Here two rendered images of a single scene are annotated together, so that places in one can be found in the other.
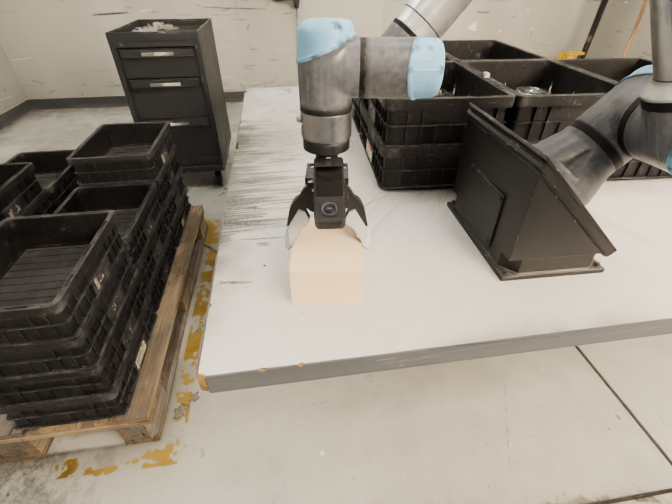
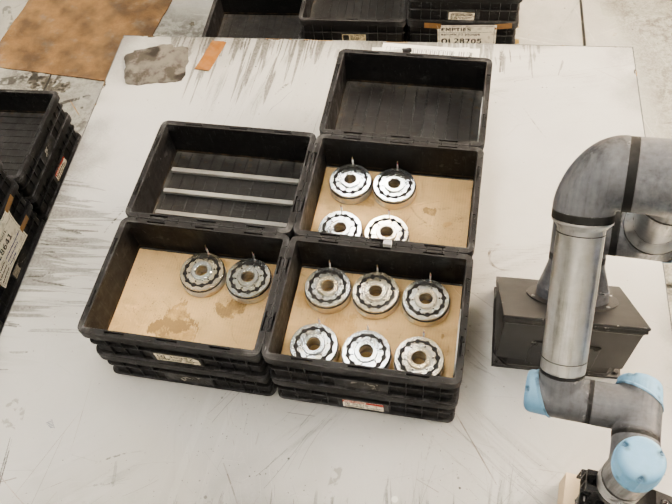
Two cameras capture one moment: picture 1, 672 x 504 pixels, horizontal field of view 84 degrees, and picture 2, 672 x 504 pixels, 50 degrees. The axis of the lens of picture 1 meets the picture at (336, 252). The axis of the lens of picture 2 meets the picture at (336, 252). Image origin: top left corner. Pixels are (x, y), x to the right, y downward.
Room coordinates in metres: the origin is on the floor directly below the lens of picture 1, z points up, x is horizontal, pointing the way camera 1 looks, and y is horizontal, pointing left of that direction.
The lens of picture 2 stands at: (0.84, 0.43, 2.23)
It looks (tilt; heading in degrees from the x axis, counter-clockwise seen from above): 57 degrees down; 292
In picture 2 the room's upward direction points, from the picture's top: 8 degrees counter-clockwise
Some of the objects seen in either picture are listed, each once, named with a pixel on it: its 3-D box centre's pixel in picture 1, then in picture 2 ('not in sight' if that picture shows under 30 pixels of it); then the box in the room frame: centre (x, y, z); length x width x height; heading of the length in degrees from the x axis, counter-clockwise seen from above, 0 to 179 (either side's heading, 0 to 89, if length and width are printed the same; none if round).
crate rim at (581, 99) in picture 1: (536, 79); (390, 192); (1.08, -0.54, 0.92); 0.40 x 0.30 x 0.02; 5
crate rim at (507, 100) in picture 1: (427, 82); (370, 307); (1.06, -0.24, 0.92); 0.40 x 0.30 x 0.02; 5
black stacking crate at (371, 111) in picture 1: (424, 102); (371, 318); (1.06, -0.24, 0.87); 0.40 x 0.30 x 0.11; 5
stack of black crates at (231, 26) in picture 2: not in sight; (261, 38); (1.90, -1.69, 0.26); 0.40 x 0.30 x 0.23; 8
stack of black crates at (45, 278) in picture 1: (66, 317); not in sight; (0.73, 0.76, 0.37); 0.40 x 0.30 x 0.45; 8
